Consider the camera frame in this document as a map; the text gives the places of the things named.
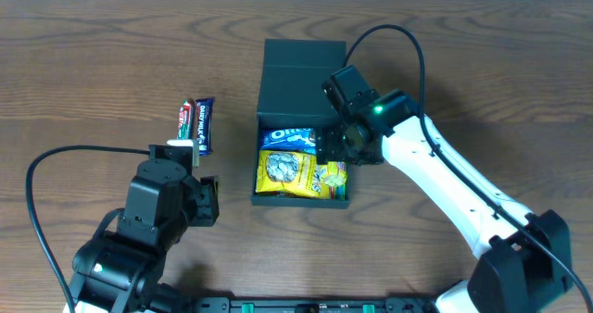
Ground red green KitKat bar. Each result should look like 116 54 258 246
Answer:
177 98 196 139

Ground black box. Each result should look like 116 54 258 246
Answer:
250 38 353 210

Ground blue Dairy Milk bar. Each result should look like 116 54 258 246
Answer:
195 97 215 157

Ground blue Oreo cookie pack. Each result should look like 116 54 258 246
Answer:
259 128 316 155

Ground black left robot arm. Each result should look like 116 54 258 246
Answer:
69 158 220 312

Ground yellow Hacks candy bag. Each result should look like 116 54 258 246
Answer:
255 150 331 199

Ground Haribo worms candy bag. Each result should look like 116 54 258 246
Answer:
277 160 348 201

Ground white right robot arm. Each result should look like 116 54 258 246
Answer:
317 86 581 312

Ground yellow plastic jar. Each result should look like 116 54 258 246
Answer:
319 161 347 188

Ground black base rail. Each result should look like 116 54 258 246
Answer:
192 297 438 313

